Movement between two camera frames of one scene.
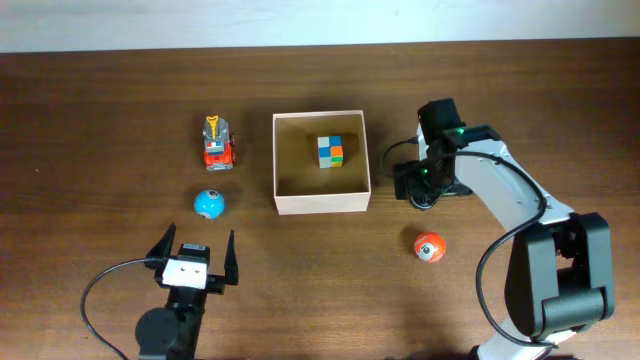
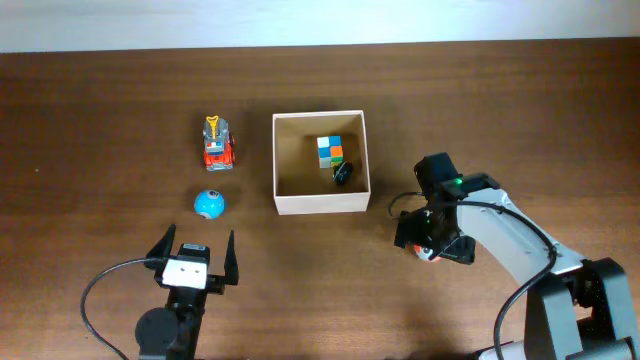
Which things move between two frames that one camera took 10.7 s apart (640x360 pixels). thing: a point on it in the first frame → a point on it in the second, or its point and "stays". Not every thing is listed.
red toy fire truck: (219, 145) stays
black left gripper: (216, 283) stays
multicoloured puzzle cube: (330, 152) stays
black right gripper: (405, 181) → (461, 248)
